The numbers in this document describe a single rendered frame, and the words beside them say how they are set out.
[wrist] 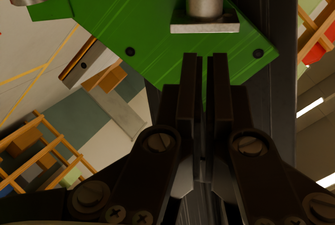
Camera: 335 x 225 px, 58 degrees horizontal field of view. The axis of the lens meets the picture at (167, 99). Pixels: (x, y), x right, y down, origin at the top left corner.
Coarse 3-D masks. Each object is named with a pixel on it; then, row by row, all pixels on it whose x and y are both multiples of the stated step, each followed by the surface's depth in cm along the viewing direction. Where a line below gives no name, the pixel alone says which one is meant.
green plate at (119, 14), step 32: (96, 0) 28; (128, 0) 27; (160, 0) 27; (224, 0) 26; (96, 32) 30; (128, 32) 29; (160, 32) 29; (224, 32) 28; (256, 32) 28; (128, 64) 31; (160, 64) 31; (256, 64) 29
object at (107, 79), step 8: (112, 64) 618; (104, 72) 636; (112, 72) 679; (120, 72) 698; (88, 80) 663; (96, 80) 655; (104, 80) 697; (112, 80) 689; (120, 80) 690; (88, 88) 674; (104, 88) 707; (112, 88) 702
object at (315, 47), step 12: (300, 0) 327; (312, 0) 333; (300, 12) 320; (324, 12) 383; (300, 24) 320; (312, 24) 322; (324, 24) 322; (300, 36) 377; (312, 36) 313; (324, 36) 324; (300, 48) 336; (312, 48) 324; (324, 48) 329; (300, 60) 302; (312, 60) 330; (300, 72) 313
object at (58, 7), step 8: (48, 0) 28; (56, 0) 28; (64, 0) 28; (32, 8) 29; (40, 8) 28; (48, 8) 28; (56, 8) 28; (64, 8) 28; (72, 8) 28; (32, 16) 29; (40, 16) 29; (48, 16) 29; (56, 16) 29; (64, 16) 29; (72, 16) 29
